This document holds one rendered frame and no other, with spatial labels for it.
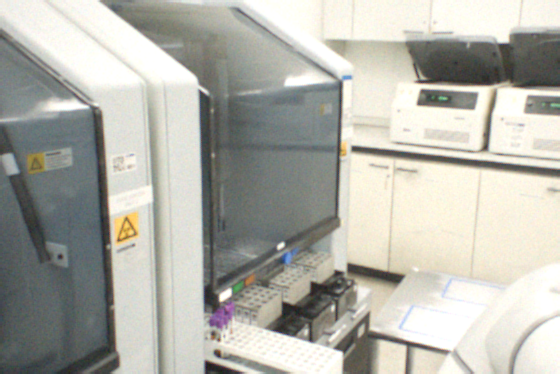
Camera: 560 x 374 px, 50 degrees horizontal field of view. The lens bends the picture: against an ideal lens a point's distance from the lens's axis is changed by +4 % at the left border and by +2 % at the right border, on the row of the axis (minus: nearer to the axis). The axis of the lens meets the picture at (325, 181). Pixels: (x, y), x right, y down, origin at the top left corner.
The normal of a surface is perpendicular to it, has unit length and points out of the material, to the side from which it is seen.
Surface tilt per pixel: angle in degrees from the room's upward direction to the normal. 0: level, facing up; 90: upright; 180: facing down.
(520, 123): 90
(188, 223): 90
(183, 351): 90
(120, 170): 90
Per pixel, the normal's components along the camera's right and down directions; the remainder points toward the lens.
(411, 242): -0.45, 0.21
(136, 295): 0.89, 0.14
